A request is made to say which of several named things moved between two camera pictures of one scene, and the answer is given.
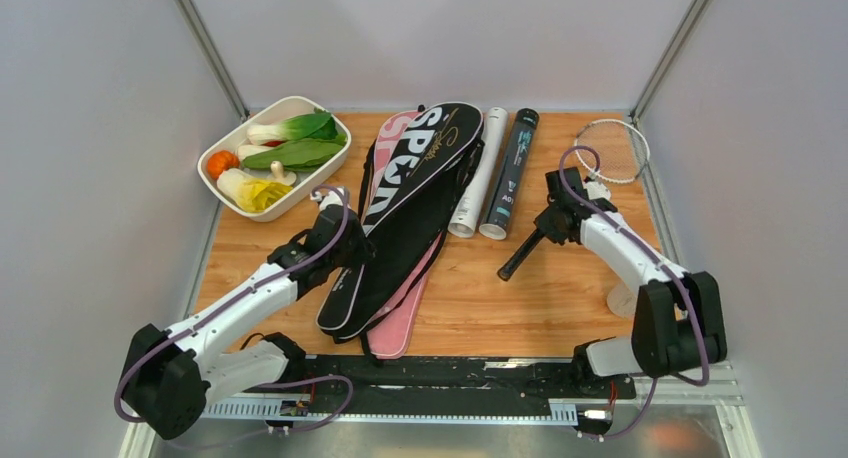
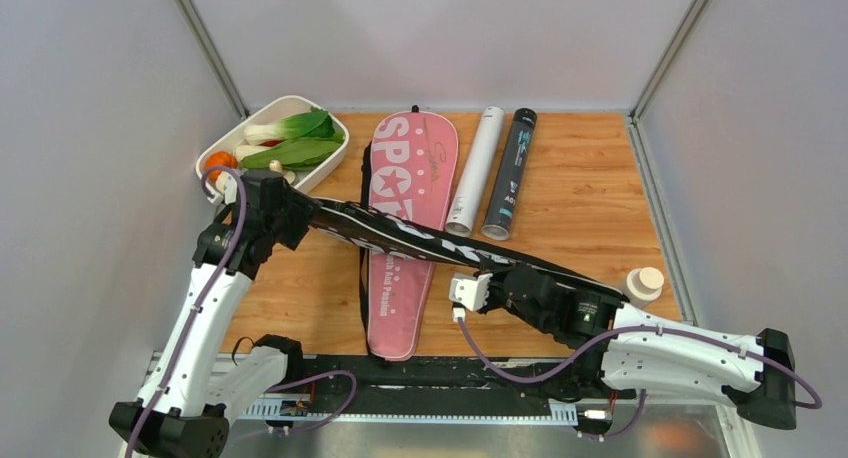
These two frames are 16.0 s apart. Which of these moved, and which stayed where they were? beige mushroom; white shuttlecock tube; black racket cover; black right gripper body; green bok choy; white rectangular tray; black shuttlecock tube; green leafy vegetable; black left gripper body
Moved: black racket cover; black right gripper body; black left gripper body
Stayed: green leafy vegetable; white rectangular tray; black shuttlecock tube; beige mushroom; white shuttlecock tube; green bok choy
